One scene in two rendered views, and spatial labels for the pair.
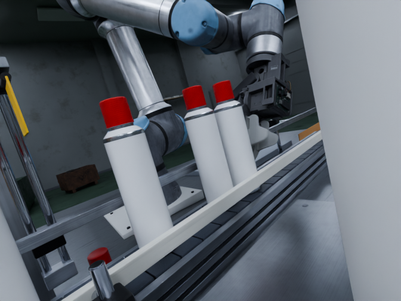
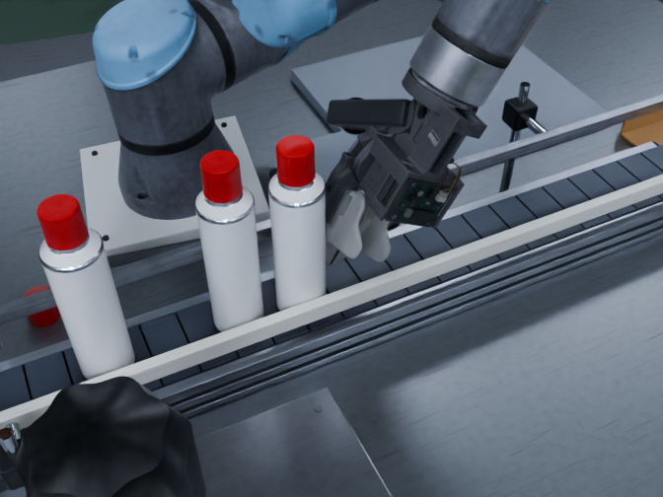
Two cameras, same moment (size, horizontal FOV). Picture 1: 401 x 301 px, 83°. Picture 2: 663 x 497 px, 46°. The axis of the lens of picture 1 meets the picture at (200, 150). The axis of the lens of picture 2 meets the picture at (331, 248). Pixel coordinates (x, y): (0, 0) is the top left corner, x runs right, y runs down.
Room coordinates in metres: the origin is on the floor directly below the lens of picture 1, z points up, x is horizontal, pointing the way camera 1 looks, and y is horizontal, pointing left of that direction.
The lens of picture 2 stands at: (-0.10, -0.24, 1.49)
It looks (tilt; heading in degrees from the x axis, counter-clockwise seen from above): 44 degrees down; 16
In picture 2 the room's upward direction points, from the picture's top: straight up
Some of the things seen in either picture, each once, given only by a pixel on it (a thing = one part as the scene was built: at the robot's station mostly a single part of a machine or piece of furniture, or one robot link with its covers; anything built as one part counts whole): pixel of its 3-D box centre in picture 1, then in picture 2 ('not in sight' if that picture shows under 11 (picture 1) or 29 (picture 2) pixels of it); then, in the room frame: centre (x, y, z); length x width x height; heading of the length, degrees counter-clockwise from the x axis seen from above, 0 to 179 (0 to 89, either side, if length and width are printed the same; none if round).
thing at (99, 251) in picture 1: (100, 261); (41, 306); (0.36, 0.21, 0.85); 0.03 x 0.03 x 0.03
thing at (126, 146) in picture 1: (137, 177); (86, 294); (0.29, 0.09, 0.98); 0.05 x 0.05 x 0.20
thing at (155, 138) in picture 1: (135, 144); (157, 64); (0.61, 0.16, 1.01); 0.13 x 0.12 x 0.14; 150
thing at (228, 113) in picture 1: (234, 138); (298, 232); (0.41, -0.07, 0.98); 0.05 x 0.05 x 0.20
